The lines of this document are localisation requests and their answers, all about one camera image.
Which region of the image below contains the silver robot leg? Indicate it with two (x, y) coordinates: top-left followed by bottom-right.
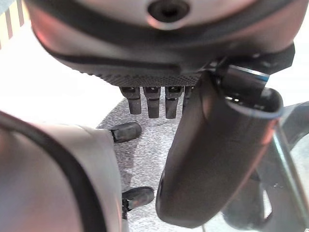
(0, 110), (124, 232)

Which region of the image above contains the red white striped object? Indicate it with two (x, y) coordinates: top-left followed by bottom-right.
(0, 0), (26, 50)

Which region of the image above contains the dark robot foot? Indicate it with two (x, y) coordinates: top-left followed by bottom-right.
(121, 186), (155, 220)
(110, 122), (142, 144)

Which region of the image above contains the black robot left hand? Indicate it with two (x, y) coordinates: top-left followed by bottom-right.
(24, 0), (302, 229)

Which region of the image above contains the grey speckled floor mat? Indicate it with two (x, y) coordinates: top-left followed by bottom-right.
(96, 96), (227, 232)

